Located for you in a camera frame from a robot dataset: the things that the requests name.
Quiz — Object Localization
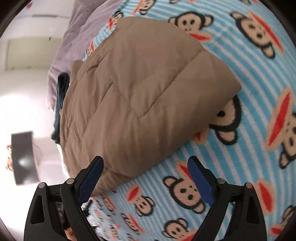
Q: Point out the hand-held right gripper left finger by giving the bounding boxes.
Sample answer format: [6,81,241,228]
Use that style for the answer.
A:
[24,156,104,241]

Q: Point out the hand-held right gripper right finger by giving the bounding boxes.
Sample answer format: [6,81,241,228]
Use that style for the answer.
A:
[187,156,266,241]

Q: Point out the brown puffer jacket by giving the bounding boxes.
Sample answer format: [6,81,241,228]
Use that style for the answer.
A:
[59,17,242,197]

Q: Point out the row of small figurines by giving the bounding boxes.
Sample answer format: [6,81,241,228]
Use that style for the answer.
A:
[5,144,13,172]

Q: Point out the dark blue jeans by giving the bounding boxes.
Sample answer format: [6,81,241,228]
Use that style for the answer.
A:
[51,73,70,145]

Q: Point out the monkey print striped blanket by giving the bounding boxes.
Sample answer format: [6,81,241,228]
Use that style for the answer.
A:
[61,0,296,241]

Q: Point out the purple fleece duvet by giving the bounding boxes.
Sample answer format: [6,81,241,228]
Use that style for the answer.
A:
[46,0,123,112]

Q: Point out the wall-mounted flat television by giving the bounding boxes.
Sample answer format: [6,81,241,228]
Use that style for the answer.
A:
[11,131,40,185]

